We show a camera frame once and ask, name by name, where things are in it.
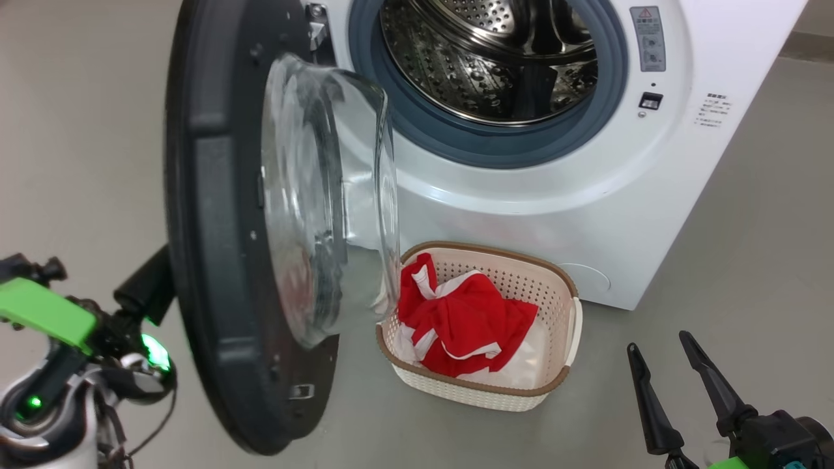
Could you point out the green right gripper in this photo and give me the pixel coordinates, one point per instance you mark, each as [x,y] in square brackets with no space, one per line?
[726,464]

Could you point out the white front-load washing machine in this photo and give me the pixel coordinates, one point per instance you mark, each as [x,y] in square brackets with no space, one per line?
[521,215]

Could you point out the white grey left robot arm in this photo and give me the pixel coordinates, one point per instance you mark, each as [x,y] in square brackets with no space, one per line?
[39,443]

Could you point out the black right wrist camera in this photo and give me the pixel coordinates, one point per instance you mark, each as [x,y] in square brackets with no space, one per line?
[775,440]

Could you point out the black round glass washer door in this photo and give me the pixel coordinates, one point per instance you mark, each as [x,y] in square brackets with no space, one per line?
[208,195]

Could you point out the cream perforated laundry basket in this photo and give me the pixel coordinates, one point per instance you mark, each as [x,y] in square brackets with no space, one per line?
[521,280]

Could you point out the red and white garment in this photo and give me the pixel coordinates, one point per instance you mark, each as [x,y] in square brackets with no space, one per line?
[469,319]

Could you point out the grey warning sticker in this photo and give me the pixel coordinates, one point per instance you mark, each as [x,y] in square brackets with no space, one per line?
[647,39]

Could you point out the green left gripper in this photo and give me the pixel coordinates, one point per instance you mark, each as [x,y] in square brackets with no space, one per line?
[39,309]

